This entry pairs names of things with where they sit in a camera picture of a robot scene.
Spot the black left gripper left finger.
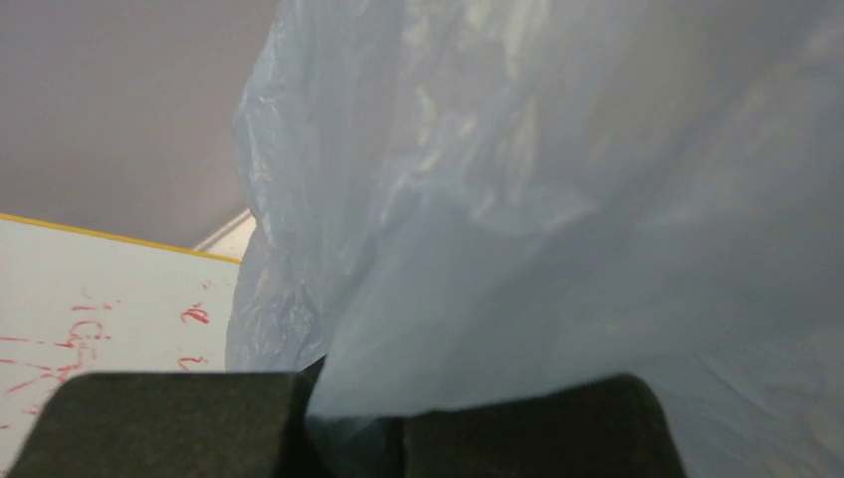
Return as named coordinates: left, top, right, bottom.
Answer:
left=8, top=371, right=326, bottom=478

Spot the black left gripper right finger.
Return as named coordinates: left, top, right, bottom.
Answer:
left=403, top=374, right=686, bottom=478

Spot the light blue trash bag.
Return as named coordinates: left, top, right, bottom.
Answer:
left=225, top=1, right=843, bottom=477

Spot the yellow-framed whiteboard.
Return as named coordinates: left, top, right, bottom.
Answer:
left=1, top=215, right=239, bottom=465

